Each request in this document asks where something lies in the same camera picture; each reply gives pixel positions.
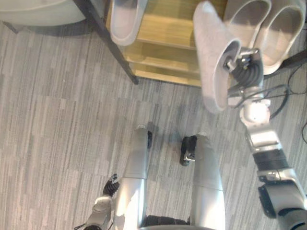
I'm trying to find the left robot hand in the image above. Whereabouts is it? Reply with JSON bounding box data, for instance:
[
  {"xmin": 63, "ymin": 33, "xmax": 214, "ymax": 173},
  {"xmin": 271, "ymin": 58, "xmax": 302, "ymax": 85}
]
[{"xmin": 102, "ymin": 173, "xmax": 120, "ymax": 197}]

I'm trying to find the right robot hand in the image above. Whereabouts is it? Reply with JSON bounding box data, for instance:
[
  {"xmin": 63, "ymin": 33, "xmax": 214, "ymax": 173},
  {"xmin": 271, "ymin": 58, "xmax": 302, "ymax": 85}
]
[{"xmin": 224, "ymin": 47, "xmax": 265, "ymax": 90}]

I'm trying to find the grey white slipper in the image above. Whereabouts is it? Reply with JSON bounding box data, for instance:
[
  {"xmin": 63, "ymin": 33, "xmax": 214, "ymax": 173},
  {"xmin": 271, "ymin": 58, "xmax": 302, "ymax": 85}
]
[
  {"xmin": 223, "ymin": 0, "xmax": 273, "ymax": 50},
  {"xmin": 193, "ymin": 0, "xmax": 242, "ymax": 115},
  {"xmin": 249, "ymin": 0, "xmax": 307, "ymax": 75},
  {"xmin": 109, "ymin": 0, "xmax": 150, "ymax": 46}
]

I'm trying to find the silver left robot leg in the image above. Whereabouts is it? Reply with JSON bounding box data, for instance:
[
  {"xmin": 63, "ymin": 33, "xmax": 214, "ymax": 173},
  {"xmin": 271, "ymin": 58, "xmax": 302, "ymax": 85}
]
[{"xmin": 114, "ymin": 124, "xmax": 153, "ymax": 230}]

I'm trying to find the black robot waist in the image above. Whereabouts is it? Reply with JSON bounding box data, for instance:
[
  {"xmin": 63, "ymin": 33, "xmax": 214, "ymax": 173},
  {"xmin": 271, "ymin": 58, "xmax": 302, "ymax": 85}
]
[{"xmin": 143, "ymin": 215, "xmax": 192, "ymax": 227}]

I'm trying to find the white round seat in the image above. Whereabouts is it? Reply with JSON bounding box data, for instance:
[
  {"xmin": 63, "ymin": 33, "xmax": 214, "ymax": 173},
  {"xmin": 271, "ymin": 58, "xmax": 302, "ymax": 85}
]
[{"xmin": 0, "ymin": 0, "xmax": 88, "ymax": 34}]

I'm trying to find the black floor cable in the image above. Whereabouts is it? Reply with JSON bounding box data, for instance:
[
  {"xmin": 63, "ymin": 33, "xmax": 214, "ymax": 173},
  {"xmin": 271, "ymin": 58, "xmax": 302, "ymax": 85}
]
[{"xmin": 287, "ymin": 63, "xmax": 307, "ymax": 95}]

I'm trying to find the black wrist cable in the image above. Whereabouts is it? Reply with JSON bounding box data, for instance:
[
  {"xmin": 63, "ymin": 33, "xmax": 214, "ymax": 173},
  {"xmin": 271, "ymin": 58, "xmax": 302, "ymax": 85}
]
[{"xmin": 227, "ymin": 84, "xmax": 291, "ymax": 120}]

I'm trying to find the wooden shoe rack black frame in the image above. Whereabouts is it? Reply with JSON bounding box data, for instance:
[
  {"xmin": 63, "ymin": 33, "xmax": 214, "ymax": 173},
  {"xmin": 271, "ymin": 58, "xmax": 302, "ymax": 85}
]
[{"xmin": 73, "ymin": 0, "xmax": 307, "ymax": 87}]

